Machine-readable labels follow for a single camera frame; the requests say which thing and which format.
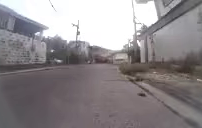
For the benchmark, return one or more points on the small pale building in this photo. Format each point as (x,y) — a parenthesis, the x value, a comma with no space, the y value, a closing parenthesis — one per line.
(120,57)

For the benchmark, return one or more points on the grey plastered building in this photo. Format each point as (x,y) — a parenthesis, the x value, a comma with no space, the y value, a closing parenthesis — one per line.
(182,33)

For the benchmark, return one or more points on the raised concrete pavement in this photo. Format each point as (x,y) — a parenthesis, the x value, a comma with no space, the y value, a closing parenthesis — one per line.
(185,95)

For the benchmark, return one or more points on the white stone wall house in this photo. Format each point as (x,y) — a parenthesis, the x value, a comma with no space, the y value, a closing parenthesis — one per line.
(14,40)

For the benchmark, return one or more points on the dry weeds patch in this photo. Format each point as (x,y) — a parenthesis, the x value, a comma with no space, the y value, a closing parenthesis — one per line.
(135,68)

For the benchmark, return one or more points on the thin utility pole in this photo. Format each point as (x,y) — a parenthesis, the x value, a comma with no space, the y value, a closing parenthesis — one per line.
(135,36)

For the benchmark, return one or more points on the distant buildings cluster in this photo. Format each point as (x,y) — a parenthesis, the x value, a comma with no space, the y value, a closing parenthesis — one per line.
(72,50)

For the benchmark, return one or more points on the narrow concrete pavement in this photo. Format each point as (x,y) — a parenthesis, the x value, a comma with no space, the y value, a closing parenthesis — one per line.
(19,70)

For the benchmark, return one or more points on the utility pole with crossarms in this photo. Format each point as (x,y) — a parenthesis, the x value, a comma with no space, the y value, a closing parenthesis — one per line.
(77,38)

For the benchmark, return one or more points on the grey asphalt road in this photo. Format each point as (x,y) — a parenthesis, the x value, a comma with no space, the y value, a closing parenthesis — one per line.
(79,96)

